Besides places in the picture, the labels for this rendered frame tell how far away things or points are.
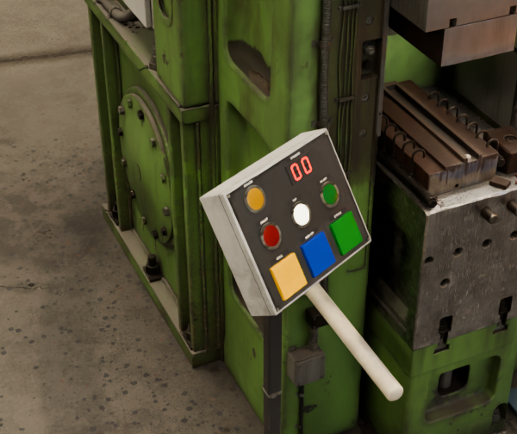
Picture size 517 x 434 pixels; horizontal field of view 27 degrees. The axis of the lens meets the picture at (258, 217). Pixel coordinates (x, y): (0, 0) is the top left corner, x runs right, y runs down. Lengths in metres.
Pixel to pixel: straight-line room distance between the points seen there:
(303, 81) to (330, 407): 1.10
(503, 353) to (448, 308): 0.33
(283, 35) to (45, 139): 2.42
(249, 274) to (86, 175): 2.32
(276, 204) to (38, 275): 1.84
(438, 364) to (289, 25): 1.07
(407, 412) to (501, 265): 0.51
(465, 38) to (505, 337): 0.96
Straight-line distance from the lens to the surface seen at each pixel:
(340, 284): 2.91
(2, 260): 4.06
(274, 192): 2.25
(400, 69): 3.08
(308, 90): 2.52
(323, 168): 2.35
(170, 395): 3.44
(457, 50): 2.51
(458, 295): 2.86
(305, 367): 2.96
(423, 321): 2.85
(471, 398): 3.25
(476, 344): 3.04
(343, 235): 2.37
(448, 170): 2.67
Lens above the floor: 2.41
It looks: 35 degrees down
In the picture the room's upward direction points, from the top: straight up
